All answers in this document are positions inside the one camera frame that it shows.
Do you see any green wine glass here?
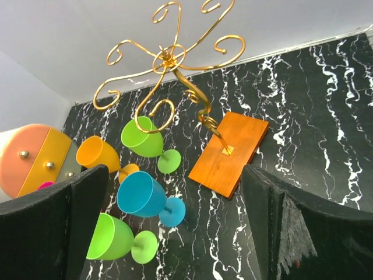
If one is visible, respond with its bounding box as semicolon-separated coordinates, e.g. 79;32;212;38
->
86;212;158;264
121;119;181;174

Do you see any orange plastic wine glass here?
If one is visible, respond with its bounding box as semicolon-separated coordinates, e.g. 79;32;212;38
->
76;135;139;183

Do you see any blue plastic wine glass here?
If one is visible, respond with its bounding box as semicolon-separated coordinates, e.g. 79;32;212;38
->
117;171;186;228

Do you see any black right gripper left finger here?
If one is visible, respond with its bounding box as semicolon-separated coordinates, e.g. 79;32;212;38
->
1;164;109;279

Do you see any pink plastic wine glass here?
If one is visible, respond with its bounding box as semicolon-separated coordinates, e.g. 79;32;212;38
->
37;181;54;190

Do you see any white cylinder with coloured lid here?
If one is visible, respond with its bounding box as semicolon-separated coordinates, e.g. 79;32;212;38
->
1;124;82;202

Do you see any green wine glass near rack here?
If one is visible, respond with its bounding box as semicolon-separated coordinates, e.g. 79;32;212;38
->
121;119;181;174

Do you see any orange wooden rack base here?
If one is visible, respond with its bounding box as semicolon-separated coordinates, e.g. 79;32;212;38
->
188;112;269;199

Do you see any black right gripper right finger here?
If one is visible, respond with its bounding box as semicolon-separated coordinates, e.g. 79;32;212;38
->
241;165;372;279

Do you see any gold wire wine glass rack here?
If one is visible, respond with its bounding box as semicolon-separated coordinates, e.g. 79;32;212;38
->
93;0;246;153

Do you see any green wine glass front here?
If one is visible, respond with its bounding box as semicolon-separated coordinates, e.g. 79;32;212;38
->
86;212;158;264

